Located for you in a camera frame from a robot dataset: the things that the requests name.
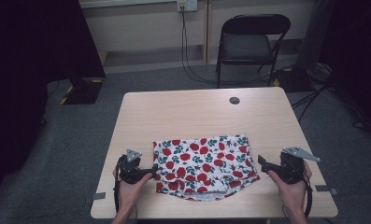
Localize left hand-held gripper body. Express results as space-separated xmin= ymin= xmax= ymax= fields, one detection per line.
xmin=117 ymin=148 xmax=144 ymax=185

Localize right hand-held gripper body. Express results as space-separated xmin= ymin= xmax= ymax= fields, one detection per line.
xmin=278 ymin=147 xmax=321 ymax=185

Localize white shirt with red roses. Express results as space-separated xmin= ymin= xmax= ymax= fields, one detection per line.
xmin=152 ymin=133 xmax=261 ymax=203

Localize person's left hand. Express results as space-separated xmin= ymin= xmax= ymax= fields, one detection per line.
xmin=112 ymin=166 xmax=153 ymax=213

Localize person's right hand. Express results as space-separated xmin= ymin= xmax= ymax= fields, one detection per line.
xmin=266 ymin=161 xmax=314 ymax=213

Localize black base with yellow marks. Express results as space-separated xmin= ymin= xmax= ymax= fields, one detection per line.
xmin=272 ymin=66 xmax=316 ymax=93

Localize black box with yellow tape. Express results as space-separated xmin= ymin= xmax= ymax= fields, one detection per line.
xmin=60 ymin=77 xmax=106 ymax=105

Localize black folding chair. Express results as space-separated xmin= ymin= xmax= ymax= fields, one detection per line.
xmin=215 ymin=13 xmax=292 ymax=89

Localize dark curtain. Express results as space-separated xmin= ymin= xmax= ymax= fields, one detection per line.
xmin=0 ymin=0 xmax=107 ymax=207
xmin=317 ymin=0 xmax=371 ymax=129

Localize grey cloth drape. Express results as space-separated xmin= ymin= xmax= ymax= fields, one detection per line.
xmin=294 ymin=0 xmax=332 ymax=72

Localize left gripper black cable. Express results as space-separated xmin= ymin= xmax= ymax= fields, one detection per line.
xmin=113 ymin=178 xmax=121 ymax=215

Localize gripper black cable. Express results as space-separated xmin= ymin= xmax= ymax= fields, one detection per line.
xmin=113 ymin=178 xmax=121 ymax=215
xmin=302 ymin=175 xmax=314 ymax=219

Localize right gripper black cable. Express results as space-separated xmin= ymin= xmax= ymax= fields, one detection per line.
xmin=302 ymin=175 xmax=314 ymax=219

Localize black floor cables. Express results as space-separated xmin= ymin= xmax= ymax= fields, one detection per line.
xmin=291 ymin=84 xmax=332 ymax=123

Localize white wall socket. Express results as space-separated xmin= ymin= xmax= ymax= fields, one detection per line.
xmin=177 ymin=0 xmax=199 ymax=13

